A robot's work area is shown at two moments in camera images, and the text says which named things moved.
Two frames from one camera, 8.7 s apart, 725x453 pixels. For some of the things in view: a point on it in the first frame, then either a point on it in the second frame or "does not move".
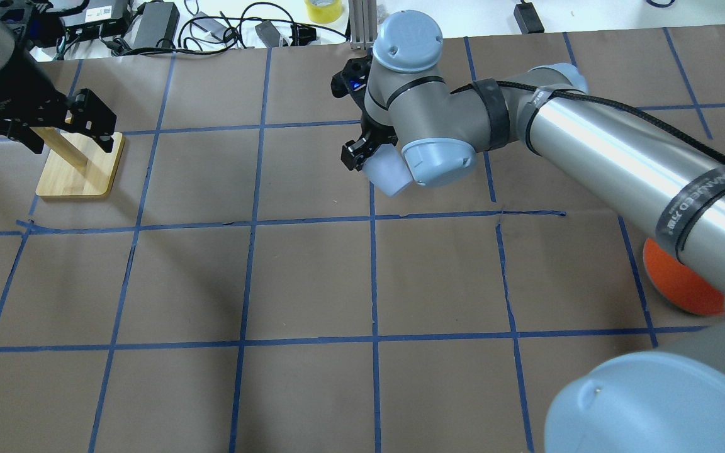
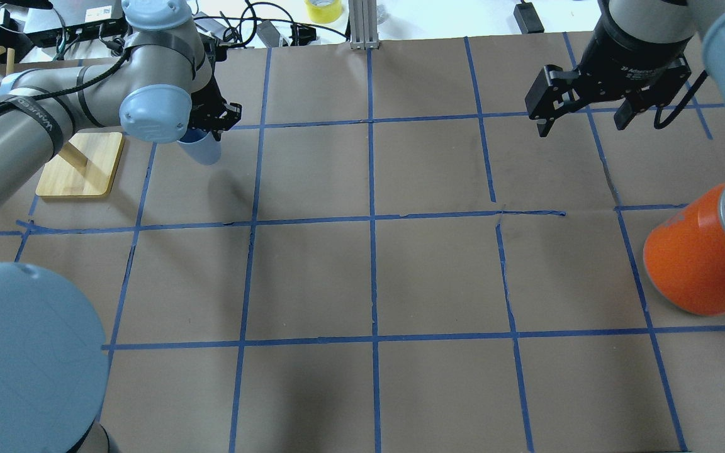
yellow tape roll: x=324 y=11 does not move
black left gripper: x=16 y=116 → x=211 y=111
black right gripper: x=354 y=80 → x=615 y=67
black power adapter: x=527 y=18 does not move
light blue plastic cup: x=387 y=170 → x=201 y=145
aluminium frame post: x=363 y=22 does not move
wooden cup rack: x=78 y=165 does not move
